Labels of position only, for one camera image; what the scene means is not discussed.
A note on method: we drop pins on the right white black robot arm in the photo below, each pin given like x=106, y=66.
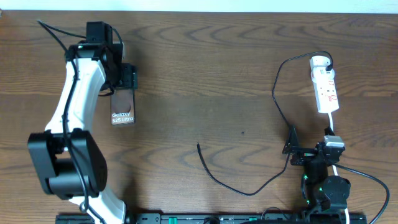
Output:
x=324, y=192

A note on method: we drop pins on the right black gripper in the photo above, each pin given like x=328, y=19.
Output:
x=304, y=154

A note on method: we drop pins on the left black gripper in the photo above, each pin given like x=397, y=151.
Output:
x=130, y=78

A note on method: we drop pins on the black mounting rail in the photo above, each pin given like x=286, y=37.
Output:
x=155, y=218

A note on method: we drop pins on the white power strip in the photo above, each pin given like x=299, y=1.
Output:
x=324, y=84

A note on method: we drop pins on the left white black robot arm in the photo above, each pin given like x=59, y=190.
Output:
x=66, y=158

